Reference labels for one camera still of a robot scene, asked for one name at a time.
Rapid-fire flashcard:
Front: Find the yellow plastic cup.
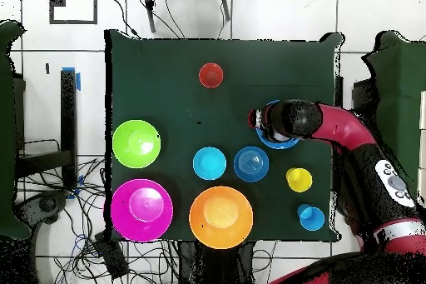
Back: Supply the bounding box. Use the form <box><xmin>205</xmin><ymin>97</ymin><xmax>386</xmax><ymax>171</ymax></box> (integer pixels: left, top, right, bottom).
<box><xmin>285</xmin><ymin>167</ymin><xmax>314</xmax><ymax>194</ymax></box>

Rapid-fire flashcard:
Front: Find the white boxes stack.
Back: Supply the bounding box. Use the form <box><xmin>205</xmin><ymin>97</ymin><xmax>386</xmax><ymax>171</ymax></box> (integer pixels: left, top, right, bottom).
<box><xmin>417</xmin><ymin>89</ymin><xmax>426</xmax><ymax>205</ymax></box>

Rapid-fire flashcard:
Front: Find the orange plastic bowl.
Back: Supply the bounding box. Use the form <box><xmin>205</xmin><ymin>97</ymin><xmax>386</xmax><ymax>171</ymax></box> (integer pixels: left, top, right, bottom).
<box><xmin>188</xmin><ymin>186</ymin><xmax>255</xmax><ymax>251</ymax></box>

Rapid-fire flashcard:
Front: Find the blue tape strip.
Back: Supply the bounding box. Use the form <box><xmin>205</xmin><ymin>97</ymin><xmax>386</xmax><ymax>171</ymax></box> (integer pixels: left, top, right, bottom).
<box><xmin>61</xmin><ymin>66</ymin><xmax>82</xmax><ymax>92</ymax></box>

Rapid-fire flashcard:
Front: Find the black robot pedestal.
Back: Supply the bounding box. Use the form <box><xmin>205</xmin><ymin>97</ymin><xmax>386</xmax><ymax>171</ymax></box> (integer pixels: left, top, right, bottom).
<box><xmin>177</xmin><ymin>240</ymin><xmax>257</xmax><ymax>284</ymax></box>

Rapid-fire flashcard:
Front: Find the magenta pink plastic bowl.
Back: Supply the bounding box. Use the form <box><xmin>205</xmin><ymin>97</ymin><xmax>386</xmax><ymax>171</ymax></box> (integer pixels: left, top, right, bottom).
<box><xmin>110</xmin><ymin>177</ymin><xmax>175</xmax><ymax>243</ymax></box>

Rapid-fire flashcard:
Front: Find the black power brick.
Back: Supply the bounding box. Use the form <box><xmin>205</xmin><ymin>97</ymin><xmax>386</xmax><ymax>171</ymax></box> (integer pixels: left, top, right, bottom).
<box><xmin>92</xmin><ymin>231</ymin><xmax>130</xmax><ymax>281</ymax></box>

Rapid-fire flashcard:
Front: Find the gray pedestal foot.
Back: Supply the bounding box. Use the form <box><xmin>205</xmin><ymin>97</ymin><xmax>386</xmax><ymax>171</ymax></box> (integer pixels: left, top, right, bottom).
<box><xmin>14</xmin><ymin>189</ymin><xmax>70</xmax><ymax>228</ymax></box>

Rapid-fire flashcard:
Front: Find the red-orange plastic cup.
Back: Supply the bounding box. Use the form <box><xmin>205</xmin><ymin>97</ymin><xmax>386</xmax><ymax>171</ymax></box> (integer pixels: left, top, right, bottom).
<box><xmin>198</xmin><ymin>62</ymin><xmax>225</xmax><ymax>89</ymax></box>

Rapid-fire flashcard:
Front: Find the dark green tablecloth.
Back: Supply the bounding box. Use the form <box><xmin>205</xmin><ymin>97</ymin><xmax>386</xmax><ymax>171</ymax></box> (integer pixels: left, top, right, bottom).
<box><xmin>103</xmin><ymin>28</ymin><xmax>345</xmax><ymax>243</ymax></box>

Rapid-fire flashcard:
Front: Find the small cyan plastic bowl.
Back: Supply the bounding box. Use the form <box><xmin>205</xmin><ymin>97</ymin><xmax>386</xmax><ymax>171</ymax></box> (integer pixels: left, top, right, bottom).
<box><xmin>192</xmin><ymin>146</ymin><xmax>228</xmax><ymax>182</ymax></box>

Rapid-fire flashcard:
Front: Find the tangle of floor cables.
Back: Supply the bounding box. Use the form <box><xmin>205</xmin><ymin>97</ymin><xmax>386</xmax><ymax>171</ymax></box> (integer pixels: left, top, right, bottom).
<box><xmin>16</xmin><ymin>138</ymin><xmax>181</xmax><ymax>284</ymax></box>

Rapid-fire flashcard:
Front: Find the green cloth covered side table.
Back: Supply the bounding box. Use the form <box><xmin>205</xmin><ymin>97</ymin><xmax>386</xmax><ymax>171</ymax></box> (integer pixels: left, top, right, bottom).
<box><xmin>362</xmin><ymin>30</ymin><xmax>426</xmax><ymax>248</ymax></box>
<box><xmin>0</xmin><ymin>19</ymin><xmax>32</xmax><ymax>241</ymax></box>

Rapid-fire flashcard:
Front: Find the large blue plastic bowl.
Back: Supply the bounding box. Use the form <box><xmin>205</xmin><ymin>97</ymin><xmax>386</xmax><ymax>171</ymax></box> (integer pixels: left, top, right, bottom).
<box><xmin>255</xmin><ymin>98</ymin><xmax>302</xmax><ymax>151</ymax></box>

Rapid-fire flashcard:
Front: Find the medium translucent blue bowl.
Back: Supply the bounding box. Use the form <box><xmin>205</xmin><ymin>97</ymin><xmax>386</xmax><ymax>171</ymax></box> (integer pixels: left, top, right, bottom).
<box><xmin>233</xmin><ymin>146</ymin><xmax>270</xmax><ymax>183</ymax></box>

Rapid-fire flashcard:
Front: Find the lime green plastic bowl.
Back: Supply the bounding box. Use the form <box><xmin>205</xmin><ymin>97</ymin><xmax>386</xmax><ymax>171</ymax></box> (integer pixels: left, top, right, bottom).
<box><xmin>111</xmin><ymin>119</ymin><xmax>162</xmax><ymax>169</ymax></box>

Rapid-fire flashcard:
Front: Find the black cable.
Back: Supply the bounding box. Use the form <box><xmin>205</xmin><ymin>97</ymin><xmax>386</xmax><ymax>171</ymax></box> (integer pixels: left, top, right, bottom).
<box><xmin>106</xmin><ymin>0</ymin><xmax>141</xmax><ymax>39</ymax></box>

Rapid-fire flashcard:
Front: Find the black metal table frame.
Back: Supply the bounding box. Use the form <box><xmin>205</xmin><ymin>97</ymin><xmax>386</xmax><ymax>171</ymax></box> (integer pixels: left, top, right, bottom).
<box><xmin>14</xmin><ymin>68</ymin><xmax>79</xmax><ymax>192</ymax></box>
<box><xmin>333</xmin><ymin>75</ymin><xmax>379</xmax><ymax>112</ymax></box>

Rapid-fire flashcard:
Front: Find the light blue plastic cup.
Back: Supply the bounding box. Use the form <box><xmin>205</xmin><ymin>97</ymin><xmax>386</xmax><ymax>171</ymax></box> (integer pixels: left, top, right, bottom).
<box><xmin>296</xmin><ymin>203</ymin><xmax>326</xmax><ymax>232</ymax></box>

